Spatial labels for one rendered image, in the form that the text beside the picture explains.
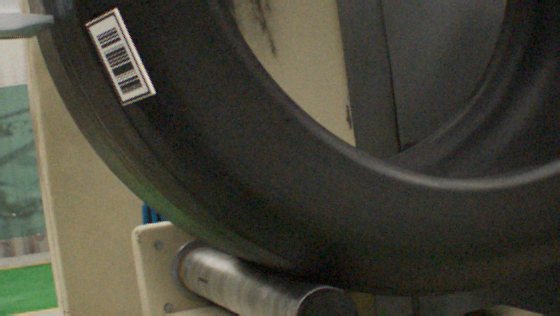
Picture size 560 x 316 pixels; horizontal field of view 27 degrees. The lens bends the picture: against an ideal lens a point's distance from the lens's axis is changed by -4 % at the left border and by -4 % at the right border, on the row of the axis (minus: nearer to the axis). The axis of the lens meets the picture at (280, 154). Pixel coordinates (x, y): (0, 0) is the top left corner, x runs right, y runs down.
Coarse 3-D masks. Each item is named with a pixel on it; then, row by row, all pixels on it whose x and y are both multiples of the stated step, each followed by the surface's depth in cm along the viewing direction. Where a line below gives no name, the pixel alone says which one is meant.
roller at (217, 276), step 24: (192, 264) 109; (216, 264) 103; (240, 264) 99; (192, 288) 110; (216, 288) 101; (240, 288) 94; (264, 288) 89; (288, 288) 85; (312, 288) 83; (240, 312) 96; (264, 312) 88; (288, 312) 83; (312, 312) 81; (336, 312) 81
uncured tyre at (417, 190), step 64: (64, 0) 80; (128, 0) 76; (192, 0) 76; (512, 0) 117; (64, 64) 87; (192, 64) 77; (256, 64) 77; (512, 64) 115; (128, 128) 80; (192, 128) 78; (256, 128) 78; (320, 128) 79; (448, 128) 113; (512, 128) 114; (192, 192) 81; (256, 192) 79; (320, 192) 80; (384, 192) 81; (448, 192) 82; (512, 192) 84; (256, 256) 85; (320, 256) 83; (384, 256) 83; (448, 256) 83; (512, 256) 86
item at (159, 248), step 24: (144, 240) 112; (168, 240) 113; (192, 240) 114; (144, 264) 112; (168, 264) 113; (144, 288) 113; (168, 288) 113; (336, 288) 118; (144, 312) 114; (168, 312) 113
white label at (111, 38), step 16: (112, 16) 75; (96, 32) 77; (112, 32) 76; (96, 48) 78; (112, 48) 77; (128, 48) 75; (112, 64) 77; (128, 64) 76; (112, 80) 78; (128, 80) 77; (144, 80) 76; (128, 96) 78; (144, 96) 76
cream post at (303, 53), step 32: (224, 0) 117; (256, 0) 118; (288, 0) 119; (320, 0) 120; (256, 32) 118; (288, 32) 119; (320, 32) 120; (288, 64) 119; (320, 64) 120; (320, 96) 120; (352, 128) 122
